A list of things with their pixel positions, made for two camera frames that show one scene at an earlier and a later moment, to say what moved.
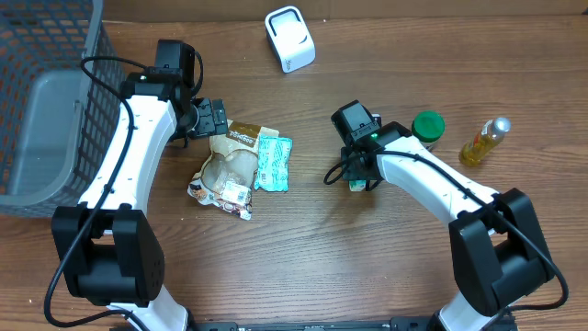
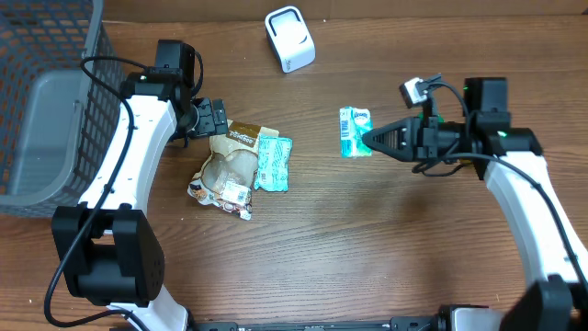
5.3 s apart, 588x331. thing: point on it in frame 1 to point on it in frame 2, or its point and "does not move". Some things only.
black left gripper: (206, 125) does not move
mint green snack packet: (274, 154) does not move
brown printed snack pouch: (226, 176) does not move
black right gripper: (354, 174) to (411, 133)
